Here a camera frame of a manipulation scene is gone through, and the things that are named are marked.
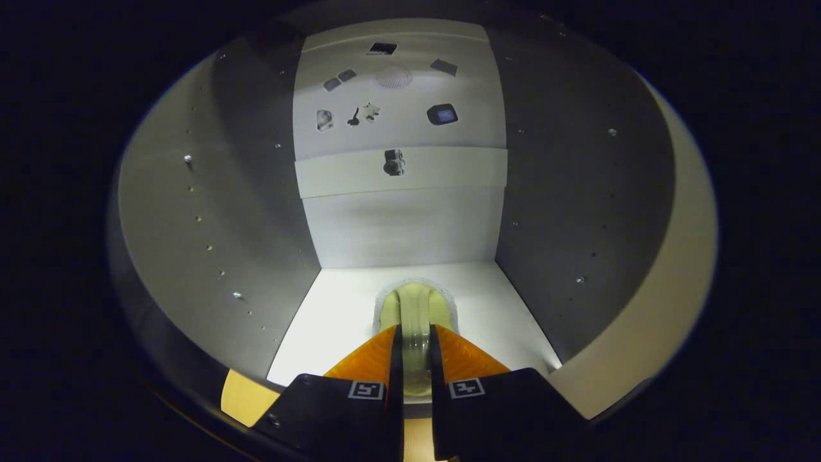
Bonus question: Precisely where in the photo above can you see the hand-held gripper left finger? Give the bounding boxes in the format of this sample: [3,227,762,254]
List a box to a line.
[253,324,405,462]

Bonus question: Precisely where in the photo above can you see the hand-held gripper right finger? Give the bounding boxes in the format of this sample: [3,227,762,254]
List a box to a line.
[429,324,592,462]

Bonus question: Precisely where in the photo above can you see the green and white plush toy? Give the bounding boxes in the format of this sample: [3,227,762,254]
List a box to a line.
[373,282,461,396]

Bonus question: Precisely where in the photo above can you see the white cabinet shelf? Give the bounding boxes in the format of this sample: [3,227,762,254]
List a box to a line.
[266,259,563,388]

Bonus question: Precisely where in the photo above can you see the grey cabinet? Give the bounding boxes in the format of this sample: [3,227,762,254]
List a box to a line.
[108,16,677,421]

